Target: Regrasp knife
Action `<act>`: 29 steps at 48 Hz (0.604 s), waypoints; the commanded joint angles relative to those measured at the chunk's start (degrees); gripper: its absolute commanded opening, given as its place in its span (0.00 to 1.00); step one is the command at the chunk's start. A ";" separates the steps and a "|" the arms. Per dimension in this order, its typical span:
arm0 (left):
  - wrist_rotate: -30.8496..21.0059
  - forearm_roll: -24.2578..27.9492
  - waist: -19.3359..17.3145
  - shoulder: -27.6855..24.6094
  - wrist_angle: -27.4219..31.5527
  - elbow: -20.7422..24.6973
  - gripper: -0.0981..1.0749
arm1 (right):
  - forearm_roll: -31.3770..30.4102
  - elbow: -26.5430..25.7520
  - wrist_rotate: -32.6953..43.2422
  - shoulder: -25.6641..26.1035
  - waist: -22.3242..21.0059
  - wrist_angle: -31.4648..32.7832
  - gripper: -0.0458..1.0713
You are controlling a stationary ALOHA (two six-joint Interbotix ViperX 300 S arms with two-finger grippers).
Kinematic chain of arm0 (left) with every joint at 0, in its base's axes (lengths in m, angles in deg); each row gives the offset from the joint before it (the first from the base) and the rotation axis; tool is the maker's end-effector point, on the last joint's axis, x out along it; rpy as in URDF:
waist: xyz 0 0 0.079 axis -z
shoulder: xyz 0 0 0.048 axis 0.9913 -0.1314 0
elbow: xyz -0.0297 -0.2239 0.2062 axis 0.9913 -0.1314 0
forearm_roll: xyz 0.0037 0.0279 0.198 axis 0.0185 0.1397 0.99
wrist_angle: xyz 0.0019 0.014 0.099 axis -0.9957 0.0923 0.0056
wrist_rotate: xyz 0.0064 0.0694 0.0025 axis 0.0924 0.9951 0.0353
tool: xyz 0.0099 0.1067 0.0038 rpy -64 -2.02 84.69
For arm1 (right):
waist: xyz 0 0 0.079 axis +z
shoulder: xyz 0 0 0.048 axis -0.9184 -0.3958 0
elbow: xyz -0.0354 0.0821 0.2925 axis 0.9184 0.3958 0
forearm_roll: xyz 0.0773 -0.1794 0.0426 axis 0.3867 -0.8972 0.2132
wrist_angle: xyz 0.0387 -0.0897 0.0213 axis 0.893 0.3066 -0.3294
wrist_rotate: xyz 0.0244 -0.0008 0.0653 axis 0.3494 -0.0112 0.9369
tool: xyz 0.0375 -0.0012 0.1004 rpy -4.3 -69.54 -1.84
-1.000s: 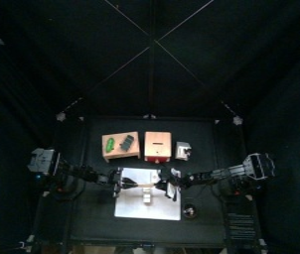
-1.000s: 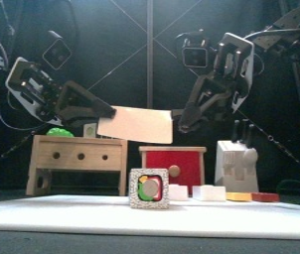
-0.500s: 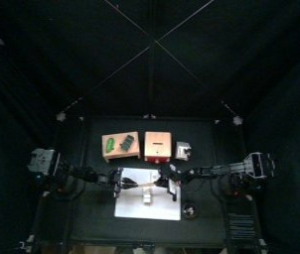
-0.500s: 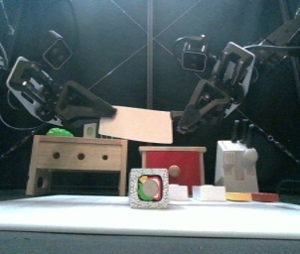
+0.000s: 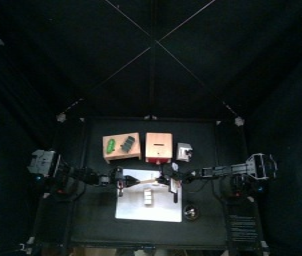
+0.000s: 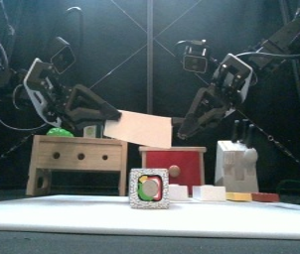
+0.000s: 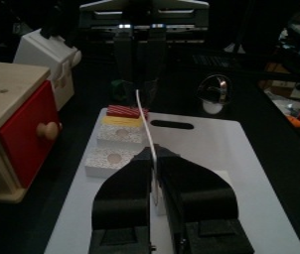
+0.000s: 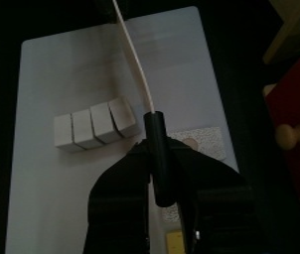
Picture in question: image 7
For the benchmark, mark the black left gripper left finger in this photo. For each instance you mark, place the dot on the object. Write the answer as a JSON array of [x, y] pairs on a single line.
[[119, 205]]

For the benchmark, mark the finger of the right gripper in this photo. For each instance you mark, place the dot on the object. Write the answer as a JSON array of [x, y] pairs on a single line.
[[155, 63], [122, 59]]

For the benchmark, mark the white cutting board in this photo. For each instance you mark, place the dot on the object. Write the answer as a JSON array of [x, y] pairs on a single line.
[[210, 158]]

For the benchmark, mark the colourful objects pile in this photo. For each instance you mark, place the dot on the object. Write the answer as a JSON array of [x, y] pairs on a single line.
[[296, 109]]

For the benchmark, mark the black vented device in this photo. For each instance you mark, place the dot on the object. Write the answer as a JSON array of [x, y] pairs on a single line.
[[211, 61]]

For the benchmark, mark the dark green toy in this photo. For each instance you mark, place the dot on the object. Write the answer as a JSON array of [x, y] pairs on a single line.
[[120, 91]]

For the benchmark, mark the shiny metal cup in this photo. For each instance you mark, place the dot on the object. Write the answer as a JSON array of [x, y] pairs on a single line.
[[213, 92]]

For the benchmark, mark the orange toy carrot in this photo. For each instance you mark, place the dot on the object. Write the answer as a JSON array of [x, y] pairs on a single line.
[[293, 121]]

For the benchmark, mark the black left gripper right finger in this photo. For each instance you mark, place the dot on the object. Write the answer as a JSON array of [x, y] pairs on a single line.
[[201, 201]]

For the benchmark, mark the red striped toy bacon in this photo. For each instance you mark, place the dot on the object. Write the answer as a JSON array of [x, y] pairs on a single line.
[[122, 111]]

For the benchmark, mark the red drawer with wooden knob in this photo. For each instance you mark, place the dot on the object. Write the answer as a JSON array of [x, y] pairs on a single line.
[[27, 139]]

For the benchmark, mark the white speckled toy bread slice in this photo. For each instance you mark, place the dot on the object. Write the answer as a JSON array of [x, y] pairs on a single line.
[[110, 162], [120, 135]]

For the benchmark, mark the wooden box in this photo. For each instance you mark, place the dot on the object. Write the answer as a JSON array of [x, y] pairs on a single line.
[[1, 92]]

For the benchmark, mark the white knife block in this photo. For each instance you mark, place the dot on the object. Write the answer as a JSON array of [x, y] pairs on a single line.
[[45, 59]]

